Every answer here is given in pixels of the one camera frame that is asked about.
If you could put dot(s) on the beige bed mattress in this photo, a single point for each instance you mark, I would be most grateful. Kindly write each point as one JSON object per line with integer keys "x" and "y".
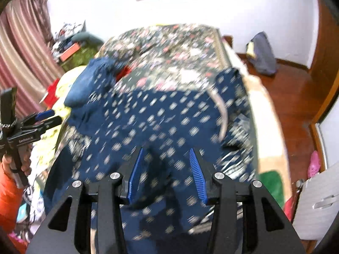
{"x": 264, "y": 116}

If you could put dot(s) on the green floral cloth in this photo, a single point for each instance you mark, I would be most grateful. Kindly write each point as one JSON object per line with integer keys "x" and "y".
{"x": 82, "y": 58}

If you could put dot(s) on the pile of clutter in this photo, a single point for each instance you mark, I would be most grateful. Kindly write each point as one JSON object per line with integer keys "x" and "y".
{"x": 66, "y": 34}

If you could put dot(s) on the navy patterned hoodie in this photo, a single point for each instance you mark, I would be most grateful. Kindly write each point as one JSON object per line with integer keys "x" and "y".
{"x": 159, "y": 111}

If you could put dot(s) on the striped brown curtain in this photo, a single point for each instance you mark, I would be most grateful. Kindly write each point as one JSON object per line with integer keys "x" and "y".
{"x": 23, "y": 45}

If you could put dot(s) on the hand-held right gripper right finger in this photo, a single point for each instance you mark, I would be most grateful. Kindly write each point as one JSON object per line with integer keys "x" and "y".
{"x": 197, "y": 174}

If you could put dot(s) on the grey bag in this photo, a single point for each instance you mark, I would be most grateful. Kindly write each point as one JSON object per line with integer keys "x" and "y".
{"x": 262, "y": 55}

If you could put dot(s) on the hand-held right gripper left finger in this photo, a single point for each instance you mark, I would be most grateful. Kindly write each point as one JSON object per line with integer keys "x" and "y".
{"x": 135, "y": 174}

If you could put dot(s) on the pink plush toy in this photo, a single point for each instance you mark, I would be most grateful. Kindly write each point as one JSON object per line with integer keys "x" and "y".
{"x": 17, "y": 239}

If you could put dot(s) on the red garment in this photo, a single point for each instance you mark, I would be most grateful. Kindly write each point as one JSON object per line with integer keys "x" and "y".
{"x": 51, "y": 92}

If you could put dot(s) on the orange box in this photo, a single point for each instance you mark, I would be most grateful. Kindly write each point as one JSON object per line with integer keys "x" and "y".
{"x": 69, "y": 53}

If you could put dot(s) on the person's left hand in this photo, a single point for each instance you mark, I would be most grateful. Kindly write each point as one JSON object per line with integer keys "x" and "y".
{"x": 6, "y": 161}

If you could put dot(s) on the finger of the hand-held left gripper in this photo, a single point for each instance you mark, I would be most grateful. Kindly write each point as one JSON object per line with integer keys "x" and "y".
{"x": 43, "y": 115}
{"x": 50, "y": 123}

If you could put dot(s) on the white cabinet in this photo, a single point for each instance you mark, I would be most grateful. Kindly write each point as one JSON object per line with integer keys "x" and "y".
{"x": 315, "y": 203}

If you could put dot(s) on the grey cushion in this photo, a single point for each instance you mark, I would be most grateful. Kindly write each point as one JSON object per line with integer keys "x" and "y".
{"x": 88, "y": 38}

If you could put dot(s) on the wooden door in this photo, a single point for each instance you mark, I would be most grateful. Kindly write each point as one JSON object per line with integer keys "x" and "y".
{"x": 327, "y": 58}

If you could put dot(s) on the yellow printed blanket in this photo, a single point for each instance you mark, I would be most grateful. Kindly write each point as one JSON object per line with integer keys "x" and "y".
{"x": 63, "y": 84}

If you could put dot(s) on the person's left forearm orange sleeve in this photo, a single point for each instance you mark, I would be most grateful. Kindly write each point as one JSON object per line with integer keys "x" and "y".
{"x": 9, "y": 198}

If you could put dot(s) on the floral bedspread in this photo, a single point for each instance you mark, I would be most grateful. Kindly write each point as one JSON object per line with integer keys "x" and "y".
{"x": 172, "y": 47}

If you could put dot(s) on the pink slipper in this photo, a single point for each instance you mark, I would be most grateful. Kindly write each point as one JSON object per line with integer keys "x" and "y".
{"x": 314, "y": 164}

